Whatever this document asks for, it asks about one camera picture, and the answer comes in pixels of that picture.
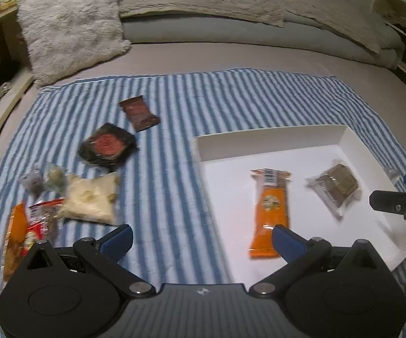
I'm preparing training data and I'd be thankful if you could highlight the brown snack packet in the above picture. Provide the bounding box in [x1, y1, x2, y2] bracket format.
[119, 95, 161, 132]

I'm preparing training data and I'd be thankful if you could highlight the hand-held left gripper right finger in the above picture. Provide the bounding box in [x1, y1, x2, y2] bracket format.
[248, 224, 388, 294]

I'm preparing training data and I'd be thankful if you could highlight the clear wrapped brown snack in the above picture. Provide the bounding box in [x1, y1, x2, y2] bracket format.
[306, 164, 362, 219]

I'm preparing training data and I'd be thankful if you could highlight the white cardboard box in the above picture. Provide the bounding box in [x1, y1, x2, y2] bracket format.
[190, 124, 406, 284]

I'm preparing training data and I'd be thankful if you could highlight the black packet with red circle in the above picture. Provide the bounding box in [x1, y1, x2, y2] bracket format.
[78, 123, 137, 168]

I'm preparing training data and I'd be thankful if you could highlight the fluffy white pillow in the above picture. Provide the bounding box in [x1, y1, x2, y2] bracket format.
[15, 0, 132, 87]

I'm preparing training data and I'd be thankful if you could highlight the blue striped cloth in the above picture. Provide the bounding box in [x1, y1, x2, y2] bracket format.
[0, 67, 406, 338]

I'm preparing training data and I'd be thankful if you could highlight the orange snack bar packet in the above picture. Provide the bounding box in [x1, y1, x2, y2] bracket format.
[248, 168, 292, 259]

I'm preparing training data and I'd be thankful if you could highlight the small grey wrapped candy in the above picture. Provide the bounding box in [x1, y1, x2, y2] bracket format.
[19, 167, 45, 195]

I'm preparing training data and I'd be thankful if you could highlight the bed with grey sheet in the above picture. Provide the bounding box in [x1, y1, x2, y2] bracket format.
[20, 39, 406, 124]

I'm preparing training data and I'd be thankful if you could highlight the red snack packet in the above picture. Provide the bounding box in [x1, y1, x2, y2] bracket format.
[22, 199, 64, 257]

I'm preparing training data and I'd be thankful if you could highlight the small green wrapped candy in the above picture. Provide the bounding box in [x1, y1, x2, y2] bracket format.
[44, 164, 68, 194]

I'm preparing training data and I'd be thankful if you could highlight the orange chip packet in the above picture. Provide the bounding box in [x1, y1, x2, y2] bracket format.
[2, 202, 29, 282]

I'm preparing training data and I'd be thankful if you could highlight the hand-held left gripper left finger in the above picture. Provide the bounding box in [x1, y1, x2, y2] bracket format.
[20, 223, 156, 298]

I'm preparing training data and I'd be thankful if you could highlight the grey folded duvet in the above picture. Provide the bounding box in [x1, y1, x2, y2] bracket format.
[122, 14, 405, 70]

